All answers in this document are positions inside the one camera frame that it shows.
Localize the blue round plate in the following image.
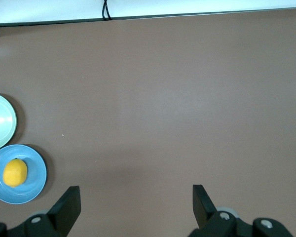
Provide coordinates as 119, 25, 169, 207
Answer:
0, 144, 47, 205

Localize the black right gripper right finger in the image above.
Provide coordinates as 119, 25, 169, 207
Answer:
188, 184, 241, 237

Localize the green round plate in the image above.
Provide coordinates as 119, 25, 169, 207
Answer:
0, 92, 17, 152

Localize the black cable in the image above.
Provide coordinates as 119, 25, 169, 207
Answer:
102, 0, 112, 20

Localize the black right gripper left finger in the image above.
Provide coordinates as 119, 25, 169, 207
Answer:
19, 186, 81, 237

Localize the yellow lemon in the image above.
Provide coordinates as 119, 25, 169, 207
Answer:
2, 158, 28, 188

